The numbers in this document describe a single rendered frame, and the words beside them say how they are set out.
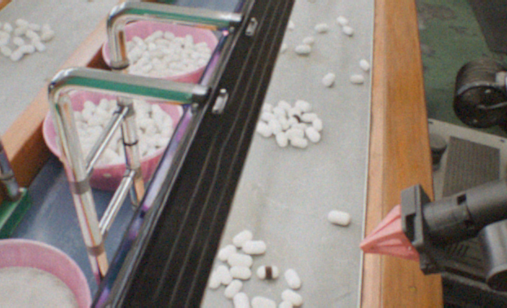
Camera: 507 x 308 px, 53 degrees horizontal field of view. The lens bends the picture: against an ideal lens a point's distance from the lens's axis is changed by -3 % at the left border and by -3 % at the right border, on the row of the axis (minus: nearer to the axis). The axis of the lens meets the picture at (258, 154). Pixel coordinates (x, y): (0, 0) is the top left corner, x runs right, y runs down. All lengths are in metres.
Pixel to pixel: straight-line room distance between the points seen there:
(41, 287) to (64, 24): 0.79
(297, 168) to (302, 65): 0.35
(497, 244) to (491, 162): 0.95
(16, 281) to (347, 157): 0.61
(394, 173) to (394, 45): 0.47
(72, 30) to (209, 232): 1.04
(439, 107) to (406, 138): 1.51
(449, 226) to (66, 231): 0.64
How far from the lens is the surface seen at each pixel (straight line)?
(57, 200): 1.03
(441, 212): 0.65
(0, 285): 0.86
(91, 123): 1.09
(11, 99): 1.20
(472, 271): 1.41
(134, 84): 0.51
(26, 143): 1.04
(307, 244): 0.85
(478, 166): 1.52
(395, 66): 1.26
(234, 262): 0.80
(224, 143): 0.49
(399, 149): 1.02
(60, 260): 0.83
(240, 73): 0.56
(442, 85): 2.73
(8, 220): 0.98
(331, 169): 0.98
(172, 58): 1.26
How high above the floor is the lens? 1.40
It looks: 42 degrees down
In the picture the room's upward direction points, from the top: 5 degrees clockwise
